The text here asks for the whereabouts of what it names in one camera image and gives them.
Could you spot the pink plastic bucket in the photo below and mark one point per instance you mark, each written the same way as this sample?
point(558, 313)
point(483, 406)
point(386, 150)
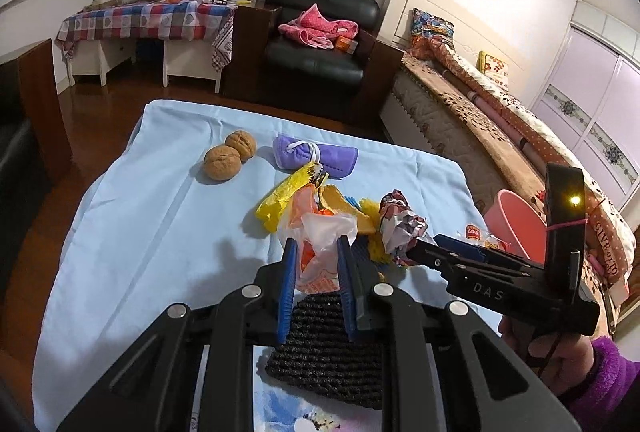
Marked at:
point(520, 222)

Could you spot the white desk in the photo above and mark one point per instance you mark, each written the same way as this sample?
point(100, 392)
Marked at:
point(175, 61)

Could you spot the lilac wardrobe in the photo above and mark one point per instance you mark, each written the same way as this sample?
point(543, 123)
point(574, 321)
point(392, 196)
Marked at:
point(595, 86)

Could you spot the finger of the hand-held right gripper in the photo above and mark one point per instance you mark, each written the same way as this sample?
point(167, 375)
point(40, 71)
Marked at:
point(465, 248)
point(435, 257)

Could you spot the white bed headboard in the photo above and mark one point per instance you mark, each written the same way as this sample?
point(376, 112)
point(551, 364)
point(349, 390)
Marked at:
point(400, 6)

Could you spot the black leather armchair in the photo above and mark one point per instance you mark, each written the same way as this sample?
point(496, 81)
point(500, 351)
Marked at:
point(310, 61)

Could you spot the light blue cloth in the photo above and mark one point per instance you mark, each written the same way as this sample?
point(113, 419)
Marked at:
point(150, 212)

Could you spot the printed paper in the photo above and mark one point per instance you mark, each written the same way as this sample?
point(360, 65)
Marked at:
point(400, 222)

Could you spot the checkered cloth side table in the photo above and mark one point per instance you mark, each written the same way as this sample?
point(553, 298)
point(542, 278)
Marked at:
point(150, 19)

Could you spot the pink dotted clothing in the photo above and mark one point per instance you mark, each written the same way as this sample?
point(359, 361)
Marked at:
point(315, 26)

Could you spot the person's right hand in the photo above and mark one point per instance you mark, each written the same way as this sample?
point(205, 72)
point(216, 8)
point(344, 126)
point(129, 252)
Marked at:
point(565, 367)

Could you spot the yellow plastic wrapper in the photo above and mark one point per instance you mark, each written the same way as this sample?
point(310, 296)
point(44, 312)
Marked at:
point(280, 202)

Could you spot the small orange box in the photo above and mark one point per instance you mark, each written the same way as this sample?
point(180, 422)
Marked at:
point(346, 45)

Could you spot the bed with patterned bedding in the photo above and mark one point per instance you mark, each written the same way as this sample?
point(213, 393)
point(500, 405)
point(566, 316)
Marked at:
point(530, 126)

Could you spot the person's right forearm purple sleeve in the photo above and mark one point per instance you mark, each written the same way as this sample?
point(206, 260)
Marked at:
point(612, 382)

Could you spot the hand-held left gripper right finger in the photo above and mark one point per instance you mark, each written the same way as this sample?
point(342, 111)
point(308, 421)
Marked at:
point(346, 287)

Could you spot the black knitted mat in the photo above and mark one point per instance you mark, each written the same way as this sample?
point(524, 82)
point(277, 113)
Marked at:
point(320, 352)

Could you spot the quilted mattress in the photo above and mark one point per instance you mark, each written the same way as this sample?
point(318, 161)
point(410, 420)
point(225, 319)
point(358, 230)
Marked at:
point(425, 126)

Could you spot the red white snack packet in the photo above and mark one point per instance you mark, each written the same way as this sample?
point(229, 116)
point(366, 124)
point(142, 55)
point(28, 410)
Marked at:
point(487, 239)

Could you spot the brown leaf bedspread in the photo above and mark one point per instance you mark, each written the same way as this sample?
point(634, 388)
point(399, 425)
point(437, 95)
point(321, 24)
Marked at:
point(465, 111)

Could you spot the dark wooden armchair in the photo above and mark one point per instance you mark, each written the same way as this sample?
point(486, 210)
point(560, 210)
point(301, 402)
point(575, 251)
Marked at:
point(30, 121)

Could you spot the colourful printed pillow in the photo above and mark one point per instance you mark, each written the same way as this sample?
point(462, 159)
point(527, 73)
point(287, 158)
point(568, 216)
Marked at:
point(432, 29)

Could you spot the brown walnut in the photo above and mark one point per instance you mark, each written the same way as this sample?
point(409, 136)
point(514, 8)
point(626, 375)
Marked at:
point(222, 163)
point(241, 145)

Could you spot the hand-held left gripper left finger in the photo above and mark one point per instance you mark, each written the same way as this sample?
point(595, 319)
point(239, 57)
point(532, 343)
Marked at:
point(287, 292)

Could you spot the yellow floral pillow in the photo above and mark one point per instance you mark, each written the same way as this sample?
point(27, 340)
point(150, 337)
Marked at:
point(494, 69)

